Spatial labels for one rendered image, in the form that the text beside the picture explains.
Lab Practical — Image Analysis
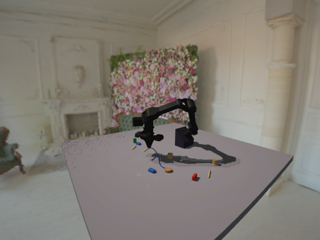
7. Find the tan wooden cylinder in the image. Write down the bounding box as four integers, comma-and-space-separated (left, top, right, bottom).
212, 158, 218, 166

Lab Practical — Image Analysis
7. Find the small red block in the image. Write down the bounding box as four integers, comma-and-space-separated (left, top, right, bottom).
192, 173, 197, 181

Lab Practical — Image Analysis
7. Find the round wooden button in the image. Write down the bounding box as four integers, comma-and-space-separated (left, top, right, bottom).
164, 167, 172, 173

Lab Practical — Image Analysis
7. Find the small blue block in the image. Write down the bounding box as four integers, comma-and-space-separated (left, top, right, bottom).
148, 168, 156, 173

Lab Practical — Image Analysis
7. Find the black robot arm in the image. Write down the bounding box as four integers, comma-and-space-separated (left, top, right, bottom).
132, 98, 198, 141

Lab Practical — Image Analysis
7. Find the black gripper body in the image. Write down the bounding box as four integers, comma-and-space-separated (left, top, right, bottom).
134, 126, 164, 142

